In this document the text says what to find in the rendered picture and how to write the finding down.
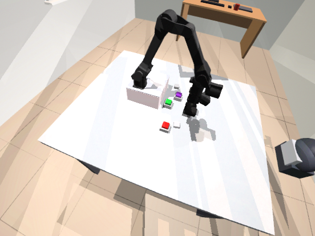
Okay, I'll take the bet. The purple button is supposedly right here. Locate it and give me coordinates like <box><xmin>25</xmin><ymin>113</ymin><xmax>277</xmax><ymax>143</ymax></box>
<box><xmin>173</xmin><ymin>92</ymin><xmax>183</xmax><ymax>102</ymax></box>

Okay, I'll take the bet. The red button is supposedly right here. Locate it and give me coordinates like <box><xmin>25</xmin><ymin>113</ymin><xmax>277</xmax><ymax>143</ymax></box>
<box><xmin>159</xmin><ymin>121</ymin><xmax>171</xmax><ymax>133</ymax></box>

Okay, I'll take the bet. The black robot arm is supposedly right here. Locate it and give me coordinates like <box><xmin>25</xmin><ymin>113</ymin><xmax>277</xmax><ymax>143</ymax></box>
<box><xmin>131</xmin><ymin>9</ymin><xmax>223</xmax><ymax>106</ymax></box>

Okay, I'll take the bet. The green button in grey housing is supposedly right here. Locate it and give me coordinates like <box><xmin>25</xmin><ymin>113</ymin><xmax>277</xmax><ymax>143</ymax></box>
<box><xmin>163</xmin><ymin>99</ymin><xmax>173</xmax><ymax>109</ymax></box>

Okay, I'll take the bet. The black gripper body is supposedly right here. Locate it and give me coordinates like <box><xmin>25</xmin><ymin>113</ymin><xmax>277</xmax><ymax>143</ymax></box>
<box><xmin>183</xmin><ymin>87</ymin><xmax>201</xmax><ymax>117</ymax></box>

